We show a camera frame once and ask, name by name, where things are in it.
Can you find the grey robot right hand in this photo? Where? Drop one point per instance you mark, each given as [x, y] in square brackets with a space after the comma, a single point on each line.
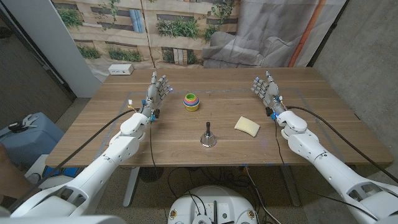
[271, 91]

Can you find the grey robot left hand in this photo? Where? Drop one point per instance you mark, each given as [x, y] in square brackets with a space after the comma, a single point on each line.
[153, 93]

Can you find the person forearm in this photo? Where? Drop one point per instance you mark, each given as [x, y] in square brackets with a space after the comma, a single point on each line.
[12, 177]

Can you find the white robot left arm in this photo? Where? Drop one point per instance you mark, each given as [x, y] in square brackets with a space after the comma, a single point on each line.
[121, 149]

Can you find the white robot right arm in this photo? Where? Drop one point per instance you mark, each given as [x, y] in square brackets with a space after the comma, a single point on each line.
[311, 149]

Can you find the stack of rainbow plastic cups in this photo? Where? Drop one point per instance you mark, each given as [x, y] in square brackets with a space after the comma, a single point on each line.
[191, 104]

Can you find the pale yellow sponge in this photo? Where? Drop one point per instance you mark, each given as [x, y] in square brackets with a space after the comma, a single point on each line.
[247, 126]

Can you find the black and white hand tool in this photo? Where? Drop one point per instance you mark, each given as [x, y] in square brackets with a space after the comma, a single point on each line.
[18, 126]

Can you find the white power strip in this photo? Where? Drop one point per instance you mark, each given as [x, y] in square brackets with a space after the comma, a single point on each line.
[120, 69]

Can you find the printed fabric backdrop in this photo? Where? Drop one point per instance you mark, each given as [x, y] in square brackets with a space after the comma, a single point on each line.
[186, 46]

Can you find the black round mesh object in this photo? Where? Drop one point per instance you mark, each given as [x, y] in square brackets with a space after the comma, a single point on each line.
[151, 174]

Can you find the white table leg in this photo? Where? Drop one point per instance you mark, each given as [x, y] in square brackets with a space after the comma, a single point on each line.
[130, 186]
[290, 186]

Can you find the white robot torso base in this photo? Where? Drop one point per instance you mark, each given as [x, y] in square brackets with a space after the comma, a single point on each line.
[214, 199]

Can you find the blue plastic bin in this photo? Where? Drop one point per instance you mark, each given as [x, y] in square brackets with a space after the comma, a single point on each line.
[37, 140]

